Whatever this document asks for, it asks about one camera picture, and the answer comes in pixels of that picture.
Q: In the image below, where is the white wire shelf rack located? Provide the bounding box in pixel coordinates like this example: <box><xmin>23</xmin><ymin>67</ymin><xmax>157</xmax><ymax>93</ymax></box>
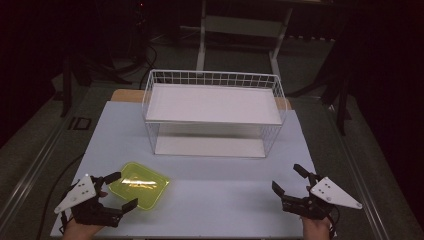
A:
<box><xmin>141</xmin><ymin>69</ymin><xmax>288</xmax><ymax>159</ymax></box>

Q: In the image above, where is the person's right hand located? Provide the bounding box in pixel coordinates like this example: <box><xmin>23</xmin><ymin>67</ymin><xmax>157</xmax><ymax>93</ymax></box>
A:
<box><xmin>300</xmin><ymin>213</ymin><xmax>335</xmax><ymax>240</ymax></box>

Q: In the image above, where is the black metal stand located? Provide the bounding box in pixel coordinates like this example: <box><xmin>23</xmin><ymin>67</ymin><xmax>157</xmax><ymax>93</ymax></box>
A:
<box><xmin>286</xmin><ymin>36</ymin><xmax>353</xmax><ymax>137</ymax></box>
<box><xmin>59</xmin><ymin>54</ymin><xmax>93</xmax><ymax>118</ymax></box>

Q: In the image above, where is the black cable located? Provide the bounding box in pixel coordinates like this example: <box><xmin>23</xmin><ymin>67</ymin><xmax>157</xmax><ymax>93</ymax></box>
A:
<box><xmin>35</xmin><ymin>152</ymin><xmax>86</xmax><ymax>240</ymax></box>
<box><xmin>138</xmin><ymin>43</ymin><xmax>159</xmax><ymax>90</ymax></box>

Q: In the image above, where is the yellow-green plastic tray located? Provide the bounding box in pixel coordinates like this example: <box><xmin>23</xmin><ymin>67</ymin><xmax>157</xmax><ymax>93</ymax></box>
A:
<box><xmin>108</xmin><ymin>161</ymin><xmax>170</xmax><ymax>211</ymax></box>

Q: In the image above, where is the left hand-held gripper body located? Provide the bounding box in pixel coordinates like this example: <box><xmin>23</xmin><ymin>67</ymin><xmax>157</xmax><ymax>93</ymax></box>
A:
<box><xmin>54</xmin><ymin>174</ymin><xmax>124</xmax><ymax>229</ymax></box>

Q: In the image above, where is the white metal stand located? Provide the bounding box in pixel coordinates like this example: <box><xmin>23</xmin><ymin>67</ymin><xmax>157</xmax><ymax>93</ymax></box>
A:
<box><xmin>195</xmin><ymin>0</ymin><xmax>294</xmax><ymax>79</ymax></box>

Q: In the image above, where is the black floor socket plate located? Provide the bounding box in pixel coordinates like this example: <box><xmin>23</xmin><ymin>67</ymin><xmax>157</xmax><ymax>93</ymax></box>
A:
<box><xmin>68</xmin><ymin>116</ymin><xmax>93</xmax><ymax>131</ymax></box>

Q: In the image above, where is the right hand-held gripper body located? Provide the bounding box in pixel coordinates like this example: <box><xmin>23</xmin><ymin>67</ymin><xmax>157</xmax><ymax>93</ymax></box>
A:
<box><xmin>281</xmin><ymin>172</ymin><xmax>363</xmax><ymax>221</ymax></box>

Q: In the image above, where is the person's left hand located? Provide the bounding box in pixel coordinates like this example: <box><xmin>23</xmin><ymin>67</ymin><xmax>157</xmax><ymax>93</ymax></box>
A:
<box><xmin>62</xmin><ymin>189</ymin><xmax>109</xmax><ymax>240</ymax></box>

